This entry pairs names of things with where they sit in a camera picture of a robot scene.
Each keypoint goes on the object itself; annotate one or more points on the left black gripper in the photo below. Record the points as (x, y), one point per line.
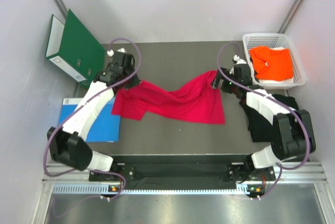
(135, 81)

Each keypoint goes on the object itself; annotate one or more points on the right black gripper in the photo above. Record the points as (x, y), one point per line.
(215, 84)

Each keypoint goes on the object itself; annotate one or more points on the pink red t shirt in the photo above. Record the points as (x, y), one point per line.
(196, 101)

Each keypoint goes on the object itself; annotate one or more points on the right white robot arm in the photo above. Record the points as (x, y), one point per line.
(292, 133)

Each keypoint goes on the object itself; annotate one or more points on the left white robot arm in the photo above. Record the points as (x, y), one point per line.
(67, 142)

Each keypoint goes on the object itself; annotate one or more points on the green lever arch binder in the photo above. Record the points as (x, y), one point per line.
(73, 48)

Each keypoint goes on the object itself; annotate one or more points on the white plastic basket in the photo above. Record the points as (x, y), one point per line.
(275, 41)

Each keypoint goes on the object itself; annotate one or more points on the orange t shirt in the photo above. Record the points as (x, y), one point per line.
(274, 64)

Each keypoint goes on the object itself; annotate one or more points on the blue paper folder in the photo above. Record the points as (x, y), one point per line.
(106, 126)

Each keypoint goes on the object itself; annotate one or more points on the black folded t shirt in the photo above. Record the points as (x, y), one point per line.
(260, 129)

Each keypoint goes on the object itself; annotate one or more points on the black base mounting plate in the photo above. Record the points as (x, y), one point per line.
(188, 171)

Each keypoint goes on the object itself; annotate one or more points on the aluminium rail frame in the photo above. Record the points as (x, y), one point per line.
(297, 195)

